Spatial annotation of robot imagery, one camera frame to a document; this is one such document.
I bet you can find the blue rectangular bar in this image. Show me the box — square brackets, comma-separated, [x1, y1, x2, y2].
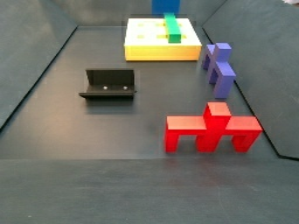
[152, 0, 180, 15]

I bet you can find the yellow board with holes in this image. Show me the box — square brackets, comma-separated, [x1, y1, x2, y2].
[124, 18, 201, 61]

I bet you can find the red block figure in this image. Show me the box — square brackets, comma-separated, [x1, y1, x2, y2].
[164, 101, 262, 153]

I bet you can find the purple block figure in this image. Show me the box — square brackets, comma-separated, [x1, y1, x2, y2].
[201, 43, 236, 99]

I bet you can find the green rectangular bar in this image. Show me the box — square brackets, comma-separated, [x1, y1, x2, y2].
[162, 13, 181, 44]

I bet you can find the black angle bracket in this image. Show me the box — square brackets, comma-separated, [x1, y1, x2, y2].
[78, 68, 136, 99]

